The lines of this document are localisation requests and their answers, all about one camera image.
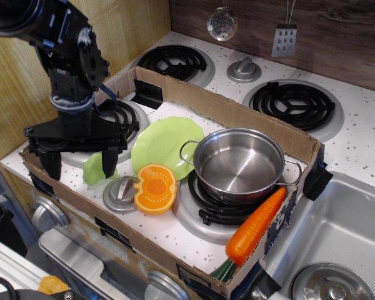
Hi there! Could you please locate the grey stove knob front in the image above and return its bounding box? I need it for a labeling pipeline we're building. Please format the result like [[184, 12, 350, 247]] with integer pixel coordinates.
[[103, 176, 138, 214]]

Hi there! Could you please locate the grey stove knob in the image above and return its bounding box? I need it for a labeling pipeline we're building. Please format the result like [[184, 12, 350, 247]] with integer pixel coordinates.
[[227, 57, 262, 83], [103, 176, 138, 214]]

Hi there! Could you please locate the silver oven knob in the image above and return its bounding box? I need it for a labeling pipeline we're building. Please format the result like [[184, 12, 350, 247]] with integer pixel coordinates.
[[31, 196, 70, 233], [144, 270, 190, 300]]

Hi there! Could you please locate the silver oven knob left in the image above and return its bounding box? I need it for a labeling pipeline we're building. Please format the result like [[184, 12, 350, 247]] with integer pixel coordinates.
[[31, 196, 70, 233]]

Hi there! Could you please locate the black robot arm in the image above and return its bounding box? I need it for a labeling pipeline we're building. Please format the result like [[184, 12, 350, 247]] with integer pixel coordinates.
[[0, 1, 127, 179]]

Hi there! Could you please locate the front right black burner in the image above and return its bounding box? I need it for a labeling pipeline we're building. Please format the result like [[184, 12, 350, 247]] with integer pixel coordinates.
[[172, 171, 271, 245]]

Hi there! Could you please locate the back right black burner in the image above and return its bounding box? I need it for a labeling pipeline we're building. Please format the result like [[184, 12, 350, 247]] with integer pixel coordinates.
[[242, 79, 344, 143]]

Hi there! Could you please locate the hanging metal slotted spatula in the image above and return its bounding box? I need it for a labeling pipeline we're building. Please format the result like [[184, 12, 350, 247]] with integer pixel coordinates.
[[271, 1, 298, 58]]

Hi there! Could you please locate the orange toy carrot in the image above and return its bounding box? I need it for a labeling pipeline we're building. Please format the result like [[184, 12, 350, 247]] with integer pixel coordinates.
[[210, 187, 287, 283]]

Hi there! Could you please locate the silver oven door handle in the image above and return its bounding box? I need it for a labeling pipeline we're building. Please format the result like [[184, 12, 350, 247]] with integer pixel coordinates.
[[39, 229, 128, 299]]

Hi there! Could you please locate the black cable loop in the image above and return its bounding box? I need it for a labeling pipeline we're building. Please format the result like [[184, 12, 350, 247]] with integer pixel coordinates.
[[0, 274, 18, 300]]

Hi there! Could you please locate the stainless steel pan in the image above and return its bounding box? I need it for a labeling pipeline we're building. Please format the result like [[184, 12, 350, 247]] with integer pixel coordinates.
[[179, 127, 303, 205]]

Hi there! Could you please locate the front left black burner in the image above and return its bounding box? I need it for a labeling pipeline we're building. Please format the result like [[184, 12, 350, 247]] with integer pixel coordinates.
[[61, 98, 150, 168]]

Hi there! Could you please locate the silver sink drain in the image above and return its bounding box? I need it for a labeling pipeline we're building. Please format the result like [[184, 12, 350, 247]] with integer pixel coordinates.
[[289, 262, 375, 299]]

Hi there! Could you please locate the hanging metal skimmer ladle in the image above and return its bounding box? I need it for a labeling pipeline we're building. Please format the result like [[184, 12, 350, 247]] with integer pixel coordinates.
[[206, 1, 238, 42]]

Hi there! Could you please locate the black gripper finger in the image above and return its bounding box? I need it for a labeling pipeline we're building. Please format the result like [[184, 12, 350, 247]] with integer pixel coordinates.
[[38, 149, 61, 181], [102, 146, 118, 178]]

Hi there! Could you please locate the orange toy pumpkin slice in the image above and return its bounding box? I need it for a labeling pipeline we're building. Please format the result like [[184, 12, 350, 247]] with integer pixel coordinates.
[[134, 164, 177, 214]]

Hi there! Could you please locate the grey stove knob back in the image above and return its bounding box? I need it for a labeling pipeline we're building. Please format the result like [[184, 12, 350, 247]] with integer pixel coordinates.
[[227, 57, 262, 83]]

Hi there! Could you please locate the light green plastic plate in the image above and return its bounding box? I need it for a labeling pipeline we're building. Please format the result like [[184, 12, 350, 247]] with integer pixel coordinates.
[[131, 116, 204, 181]]

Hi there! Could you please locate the light green toy broccoli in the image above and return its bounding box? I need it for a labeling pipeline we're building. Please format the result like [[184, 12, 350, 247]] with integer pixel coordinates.
[[82, 152, 106, 185]]

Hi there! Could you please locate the brown cardboard fence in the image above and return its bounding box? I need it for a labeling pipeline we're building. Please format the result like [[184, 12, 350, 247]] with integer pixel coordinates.
[[21, 67, 324, 299]]

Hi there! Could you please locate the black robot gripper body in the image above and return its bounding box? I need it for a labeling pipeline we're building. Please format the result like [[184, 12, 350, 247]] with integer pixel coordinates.
[[23, 109, 128, 156]]

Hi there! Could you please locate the small orange yellow object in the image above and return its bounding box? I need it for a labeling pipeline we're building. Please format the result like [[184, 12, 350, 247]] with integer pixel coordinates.
[[37, 275, 69, 295]]

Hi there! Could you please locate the silver sink basin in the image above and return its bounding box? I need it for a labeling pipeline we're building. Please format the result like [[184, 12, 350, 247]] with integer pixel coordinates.
[[266, 172, 375, 299]]

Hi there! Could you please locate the silver oven knob right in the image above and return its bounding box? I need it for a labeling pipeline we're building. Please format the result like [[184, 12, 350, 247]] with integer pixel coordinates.
[[144, 270, 190, 300]]

